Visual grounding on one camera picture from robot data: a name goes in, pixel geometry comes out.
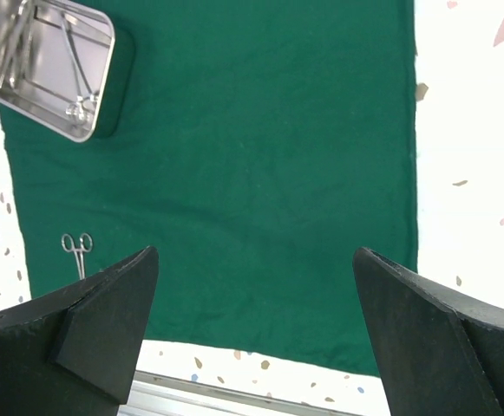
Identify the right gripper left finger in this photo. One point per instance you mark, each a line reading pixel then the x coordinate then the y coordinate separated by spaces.
pixel 74 351

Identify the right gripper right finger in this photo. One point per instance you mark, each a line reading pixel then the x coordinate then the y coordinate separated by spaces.
pixel 438 351

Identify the small steel hemostat clamp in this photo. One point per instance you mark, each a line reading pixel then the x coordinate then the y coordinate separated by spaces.
pixel 79 248

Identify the long steel curved forceps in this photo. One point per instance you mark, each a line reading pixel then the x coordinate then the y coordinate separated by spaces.
pixel 83 108

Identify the dark green surgical cloth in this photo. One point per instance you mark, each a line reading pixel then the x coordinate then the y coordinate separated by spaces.
pixel 260 144

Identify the stainless steel instrument tray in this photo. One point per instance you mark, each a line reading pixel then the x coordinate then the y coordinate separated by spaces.
pixel 45 84

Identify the steel tweezers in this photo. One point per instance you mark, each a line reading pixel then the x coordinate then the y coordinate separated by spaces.
pixel 17 26

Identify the aluminium rail frame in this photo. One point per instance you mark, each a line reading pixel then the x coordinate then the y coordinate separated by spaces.
pixel 154 394

